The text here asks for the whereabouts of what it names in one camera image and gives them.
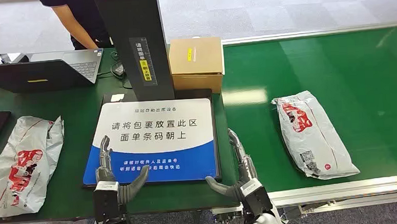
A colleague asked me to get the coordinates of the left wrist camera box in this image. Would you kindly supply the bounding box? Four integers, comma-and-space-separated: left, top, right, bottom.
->
92, 180, 122, 223

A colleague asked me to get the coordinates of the brown cardboard box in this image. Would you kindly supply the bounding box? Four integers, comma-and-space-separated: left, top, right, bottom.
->
168, 36, 226, 96

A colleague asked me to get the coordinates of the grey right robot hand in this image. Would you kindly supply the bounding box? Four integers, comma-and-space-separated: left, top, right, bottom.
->
202, 127, 260, 204

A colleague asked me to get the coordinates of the aluminium conveyor rail, wide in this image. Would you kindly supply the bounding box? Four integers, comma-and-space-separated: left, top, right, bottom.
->
211, 173, 397, 224

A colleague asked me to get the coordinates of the grey laptop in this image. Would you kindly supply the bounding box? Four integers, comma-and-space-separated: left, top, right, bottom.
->
0, 48, 106, 95

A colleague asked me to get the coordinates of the blue-white scanner platform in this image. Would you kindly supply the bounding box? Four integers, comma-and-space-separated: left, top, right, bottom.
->
76, 87, 223, 190

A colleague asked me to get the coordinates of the aluminium conveyor rail, thin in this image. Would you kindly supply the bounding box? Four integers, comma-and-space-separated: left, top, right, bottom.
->
220, 21, 397, 46

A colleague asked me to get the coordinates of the black scanner column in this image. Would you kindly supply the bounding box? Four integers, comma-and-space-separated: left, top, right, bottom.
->
92, 0, 176, 105

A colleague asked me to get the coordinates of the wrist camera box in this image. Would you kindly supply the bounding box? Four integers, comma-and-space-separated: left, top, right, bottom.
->
239, 177, 275, 219
92, 180, 122, 223

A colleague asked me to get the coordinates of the yellow column sticker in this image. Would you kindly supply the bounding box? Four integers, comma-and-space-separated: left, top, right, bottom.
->
139, 59, 153, 82

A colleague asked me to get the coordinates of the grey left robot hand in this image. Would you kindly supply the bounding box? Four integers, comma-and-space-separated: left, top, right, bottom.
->
94, 133, 152, 206

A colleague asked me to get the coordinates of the black mouse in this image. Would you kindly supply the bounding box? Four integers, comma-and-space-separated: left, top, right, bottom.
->
110, 62, 127, 78

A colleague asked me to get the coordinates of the grey courier bag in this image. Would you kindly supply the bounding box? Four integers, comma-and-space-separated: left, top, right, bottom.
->
0, 113, 70, 218
270, 88, 361, 183

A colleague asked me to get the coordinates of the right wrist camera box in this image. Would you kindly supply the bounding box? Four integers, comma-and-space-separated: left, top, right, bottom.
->
239, 177, 275, 219

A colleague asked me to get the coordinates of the person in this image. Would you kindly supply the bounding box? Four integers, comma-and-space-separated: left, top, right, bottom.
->
38, 0, 114, 53

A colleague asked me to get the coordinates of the grey courier bag, crumpled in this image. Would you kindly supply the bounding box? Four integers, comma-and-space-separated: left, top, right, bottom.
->
0, 113, 70, 218

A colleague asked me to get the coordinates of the green conveyor belt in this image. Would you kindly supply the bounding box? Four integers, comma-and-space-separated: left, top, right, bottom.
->
219, 25, 397, 195

